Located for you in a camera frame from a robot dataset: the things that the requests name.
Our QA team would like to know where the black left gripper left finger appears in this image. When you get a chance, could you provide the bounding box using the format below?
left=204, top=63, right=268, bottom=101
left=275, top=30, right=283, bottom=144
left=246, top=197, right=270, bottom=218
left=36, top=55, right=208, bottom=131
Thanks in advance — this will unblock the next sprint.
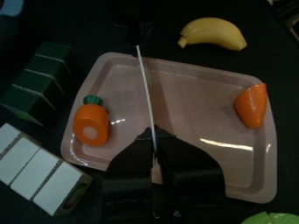
left=100, top=126, right=156, bottom=224

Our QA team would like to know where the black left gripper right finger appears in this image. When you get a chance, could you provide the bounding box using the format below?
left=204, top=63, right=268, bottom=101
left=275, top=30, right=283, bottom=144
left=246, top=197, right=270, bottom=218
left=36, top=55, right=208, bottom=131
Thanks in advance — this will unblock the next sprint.
left=155, top=125, right=228, bottom=224

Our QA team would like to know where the orange carrot tip half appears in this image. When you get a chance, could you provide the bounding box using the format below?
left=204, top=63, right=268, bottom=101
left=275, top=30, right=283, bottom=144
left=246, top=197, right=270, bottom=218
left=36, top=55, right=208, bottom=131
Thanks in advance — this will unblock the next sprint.
left=234, top=82, right=270, bottom=130

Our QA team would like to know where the toy knife with white edge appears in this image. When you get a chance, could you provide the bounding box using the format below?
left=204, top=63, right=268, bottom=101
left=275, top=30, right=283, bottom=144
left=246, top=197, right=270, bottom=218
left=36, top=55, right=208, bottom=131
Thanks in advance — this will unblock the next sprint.
left=126, top=17, right=162, bottom=176

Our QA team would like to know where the pink plastic tray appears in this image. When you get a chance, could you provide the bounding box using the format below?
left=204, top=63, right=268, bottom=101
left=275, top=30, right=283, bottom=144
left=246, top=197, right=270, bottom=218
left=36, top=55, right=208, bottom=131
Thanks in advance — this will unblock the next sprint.
left=60, top=52, right=279, bottom=205

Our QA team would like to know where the white sliced toy block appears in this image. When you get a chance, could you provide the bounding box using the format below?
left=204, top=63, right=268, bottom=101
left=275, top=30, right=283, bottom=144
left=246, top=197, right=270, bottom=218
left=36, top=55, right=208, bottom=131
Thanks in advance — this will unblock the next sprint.
left=0, top=122, right=95, bottom=217

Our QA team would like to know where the lime green toy fruit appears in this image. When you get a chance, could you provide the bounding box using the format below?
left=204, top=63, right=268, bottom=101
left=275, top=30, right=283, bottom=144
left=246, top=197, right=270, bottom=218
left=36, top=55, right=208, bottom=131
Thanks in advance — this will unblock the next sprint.
left=240, top=211, right=299, bottom=224

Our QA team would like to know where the dark green sliced toy block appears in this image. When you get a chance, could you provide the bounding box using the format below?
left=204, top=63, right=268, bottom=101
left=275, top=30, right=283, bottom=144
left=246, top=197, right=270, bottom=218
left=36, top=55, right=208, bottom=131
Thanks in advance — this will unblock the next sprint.
left=0, top=41, right=80, bottom=127

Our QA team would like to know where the yellow toy banana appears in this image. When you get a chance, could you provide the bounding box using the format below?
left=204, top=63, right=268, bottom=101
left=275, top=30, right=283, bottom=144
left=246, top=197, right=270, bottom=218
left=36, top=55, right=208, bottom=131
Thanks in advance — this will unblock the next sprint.
left=176, top=17, right=248, bottom=53

